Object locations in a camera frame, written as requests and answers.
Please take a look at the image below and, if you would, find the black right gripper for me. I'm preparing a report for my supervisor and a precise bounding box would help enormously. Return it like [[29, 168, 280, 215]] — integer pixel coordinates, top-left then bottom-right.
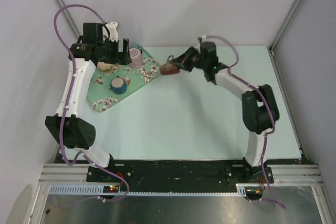
[[171, 46, 208, 72]]

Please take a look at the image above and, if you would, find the brown mug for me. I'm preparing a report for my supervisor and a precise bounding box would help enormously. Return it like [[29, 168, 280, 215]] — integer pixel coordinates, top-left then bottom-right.
[[159, 55, 180, 76]]

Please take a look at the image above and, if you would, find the beige mug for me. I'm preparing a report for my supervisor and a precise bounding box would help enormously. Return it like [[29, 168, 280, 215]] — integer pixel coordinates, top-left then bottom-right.
[[97, 62, 115, 72]]

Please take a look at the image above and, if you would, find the blue mug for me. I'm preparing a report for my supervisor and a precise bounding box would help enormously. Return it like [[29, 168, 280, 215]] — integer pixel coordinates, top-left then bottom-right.
[[110, 76, 130, 94]]

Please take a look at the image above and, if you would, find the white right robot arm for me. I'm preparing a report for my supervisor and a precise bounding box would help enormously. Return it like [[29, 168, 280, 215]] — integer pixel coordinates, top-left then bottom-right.
[[167, 41, 279, 183]]

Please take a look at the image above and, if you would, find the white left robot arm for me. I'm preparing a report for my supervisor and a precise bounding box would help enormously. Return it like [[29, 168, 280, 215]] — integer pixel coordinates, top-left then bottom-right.
[[45, 21, 131, 182]]

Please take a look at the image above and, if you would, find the pink ribbed mug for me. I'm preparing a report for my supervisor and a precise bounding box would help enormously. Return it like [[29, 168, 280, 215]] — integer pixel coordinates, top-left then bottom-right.
[[129, 48, 143, 69]]

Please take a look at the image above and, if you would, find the green floral tray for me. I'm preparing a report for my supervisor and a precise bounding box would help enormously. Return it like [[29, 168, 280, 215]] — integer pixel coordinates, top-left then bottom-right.
[[87, 44, 160, 112]]

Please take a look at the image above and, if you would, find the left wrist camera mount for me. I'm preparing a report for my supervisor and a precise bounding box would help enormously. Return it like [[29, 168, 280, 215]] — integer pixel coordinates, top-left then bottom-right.
[[103, 22, 119, 42]]

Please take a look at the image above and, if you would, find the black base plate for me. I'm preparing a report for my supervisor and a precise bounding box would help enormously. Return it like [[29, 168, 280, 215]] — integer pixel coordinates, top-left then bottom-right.
[[54, 158, 275, 193]]

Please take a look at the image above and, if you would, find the white slotted cable duct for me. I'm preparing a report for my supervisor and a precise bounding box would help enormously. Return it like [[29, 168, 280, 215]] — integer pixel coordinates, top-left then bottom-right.
[[49, 184, 246, 197]]

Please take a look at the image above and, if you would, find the aluminium frame rail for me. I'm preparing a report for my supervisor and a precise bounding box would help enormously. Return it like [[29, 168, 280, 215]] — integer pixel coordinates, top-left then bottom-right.
[[39, 163, 91, 183]]

